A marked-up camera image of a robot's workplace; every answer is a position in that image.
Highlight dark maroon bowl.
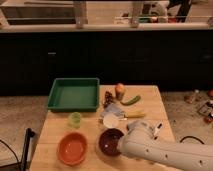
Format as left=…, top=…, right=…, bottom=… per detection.
left=98, top=128, right=124, bottom=157

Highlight orange bowl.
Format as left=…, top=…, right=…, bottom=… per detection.
left=57, top=132, right=87, bottom=166

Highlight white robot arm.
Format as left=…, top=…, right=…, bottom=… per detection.
left=117, top=120, right=213, bottom=171

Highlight green plastic tray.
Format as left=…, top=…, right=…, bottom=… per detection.
left=47, top=78, right=100, bottom=112

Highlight dark grape bunch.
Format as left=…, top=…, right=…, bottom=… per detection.
left=104, top=91, right=113, bottom=107

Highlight orange fruit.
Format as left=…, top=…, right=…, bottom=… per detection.
left=115, top=83, right=125, bottom=100

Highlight grey blue cloth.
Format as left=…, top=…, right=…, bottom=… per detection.
left=101, top=104, right=124, bottom=117

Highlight green cucumber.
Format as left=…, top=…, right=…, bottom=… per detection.
left=120, top=95, right=141, bottom=106

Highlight white cup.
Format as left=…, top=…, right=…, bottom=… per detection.
left=103, top=114, right=119, bottom=128

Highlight small green cup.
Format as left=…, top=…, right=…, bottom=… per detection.
left=68, top=112, right=81, bottom=129

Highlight black white marker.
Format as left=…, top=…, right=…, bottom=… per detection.
left=153, top=123, right=163, bottom=137

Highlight clutter items on floor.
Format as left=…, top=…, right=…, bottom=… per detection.
left=184, top=90, right=213, bottom=124

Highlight black floor cable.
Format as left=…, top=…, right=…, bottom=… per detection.
left=179, top=135, right=205, bottom=145

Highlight black chair frame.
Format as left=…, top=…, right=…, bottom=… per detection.
left=21, top=128, right=35, bottom=171

